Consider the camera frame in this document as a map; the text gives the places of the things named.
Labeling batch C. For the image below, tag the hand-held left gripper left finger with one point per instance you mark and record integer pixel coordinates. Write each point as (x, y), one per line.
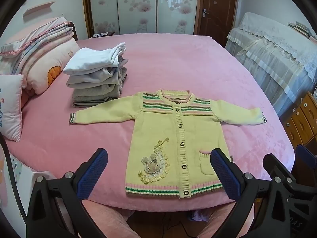
(91, 176)

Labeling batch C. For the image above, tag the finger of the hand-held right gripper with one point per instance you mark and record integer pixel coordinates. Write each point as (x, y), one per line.
(275, 164)
(303, 155)

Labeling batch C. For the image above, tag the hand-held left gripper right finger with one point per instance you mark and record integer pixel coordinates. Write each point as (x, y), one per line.
(225, 176)

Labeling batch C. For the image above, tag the yellow knitted cardigan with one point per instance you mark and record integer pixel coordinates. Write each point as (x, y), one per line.
(168, 141)

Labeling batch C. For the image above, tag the wooden drawer cabinet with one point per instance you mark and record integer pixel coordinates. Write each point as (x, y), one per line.
(299, 121)

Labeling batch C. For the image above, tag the purple cloth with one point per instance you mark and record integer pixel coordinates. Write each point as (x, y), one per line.
(198, 217)

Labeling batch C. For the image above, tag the white polka dot bag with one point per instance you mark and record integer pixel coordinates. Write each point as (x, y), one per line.
(24, 176)

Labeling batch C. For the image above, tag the taupe folded pants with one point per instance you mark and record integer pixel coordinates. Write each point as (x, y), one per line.
(91, 102)

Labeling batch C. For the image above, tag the furniture under white lace cover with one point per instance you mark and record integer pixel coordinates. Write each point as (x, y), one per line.
(272, 54)

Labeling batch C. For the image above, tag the white embroidered pillow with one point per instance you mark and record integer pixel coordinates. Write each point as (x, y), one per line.
(10, 104)

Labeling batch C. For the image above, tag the pink plush bed blanket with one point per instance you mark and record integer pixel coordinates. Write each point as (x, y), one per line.
(185, 67)

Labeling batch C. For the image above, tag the white folded garment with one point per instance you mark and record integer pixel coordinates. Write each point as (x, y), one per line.
(89, 59)

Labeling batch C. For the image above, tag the stack of books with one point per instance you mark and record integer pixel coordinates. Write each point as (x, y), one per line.
(301, 28)

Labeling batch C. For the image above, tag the small dark box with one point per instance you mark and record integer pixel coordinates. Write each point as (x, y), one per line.
(100, 34)

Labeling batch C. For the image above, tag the dark wooden headboard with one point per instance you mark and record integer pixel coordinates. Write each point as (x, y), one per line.
(73, 31)

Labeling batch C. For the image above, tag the folded quilt with pink trim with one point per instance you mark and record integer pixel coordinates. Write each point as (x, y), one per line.
(42, 34)

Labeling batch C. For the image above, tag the brown wooden door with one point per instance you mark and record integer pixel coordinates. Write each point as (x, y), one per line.
(220, 5)

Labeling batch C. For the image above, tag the wardrobe with floral sliding doors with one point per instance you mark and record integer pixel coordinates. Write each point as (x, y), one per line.
(136, 5)

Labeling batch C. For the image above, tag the pink wall shelf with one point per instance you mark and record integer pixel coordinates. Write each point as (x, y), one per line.
(37, 8)

